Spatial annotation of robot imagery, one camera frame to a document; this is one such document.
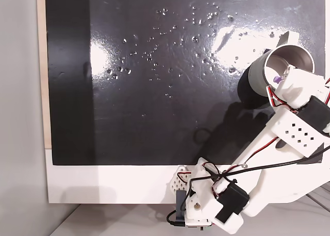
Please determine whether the pale green steel cup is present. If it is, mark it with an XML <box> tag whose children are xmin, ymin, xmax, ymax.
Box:
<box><xmin>239</xmin><ymin>30</ymin><xmax>316</xmax><ymax>106</ymax></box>

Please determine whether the black table mat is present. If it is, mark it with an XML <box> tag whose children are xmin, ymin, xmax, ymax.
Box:
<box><xmin>45</xmin><ymin>0</ymin><xmax>330</xmax><ymax>167</ymax></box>

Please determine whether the black oval camera box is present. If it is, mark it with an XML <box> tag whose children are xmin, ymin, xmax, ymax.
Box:
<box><xmin>296</xmin><ymin>95</ymin><xmax>330</xmax><ymax>134</ymax></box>

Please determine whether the black camera cable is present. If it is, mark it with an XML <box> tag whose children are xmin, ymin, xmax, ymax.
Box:
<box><xmin>166</xmin><ymin>145</ymin><xmax>330</xmax><ymax>228</ymax></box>

